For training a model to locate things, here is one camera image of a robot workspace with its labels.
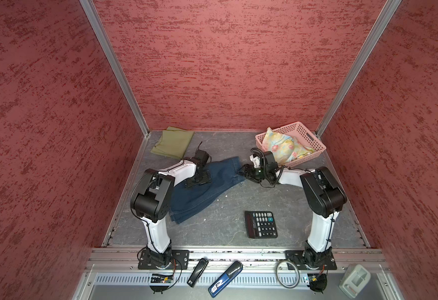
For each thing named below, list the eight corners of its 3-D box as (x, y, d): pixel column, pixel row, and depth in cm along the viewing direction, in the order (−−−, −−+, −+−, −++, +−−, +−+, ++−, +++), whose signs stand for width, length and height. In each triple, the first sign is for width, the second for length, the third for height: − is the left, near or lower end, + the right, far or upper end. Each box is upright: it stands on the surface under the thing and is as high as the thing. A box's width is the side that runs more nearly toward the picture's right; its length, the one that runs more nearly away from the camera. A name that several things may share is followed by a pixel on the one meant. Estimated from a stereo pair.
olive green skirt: (152, 152, 112) (151, 150, 110) (168, 129, 125) (167, 125, 123) (181, 159, 109) (180, 156, 107) (194, 134, 123) (193, 130, 120)
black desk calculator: (246, 238, 82) (247, 236, 79) (245, 213, 89) (245, 210, 86) (276, 238, 82) (277, 236, 79) (271, 213, 89) (273, 210, 86)
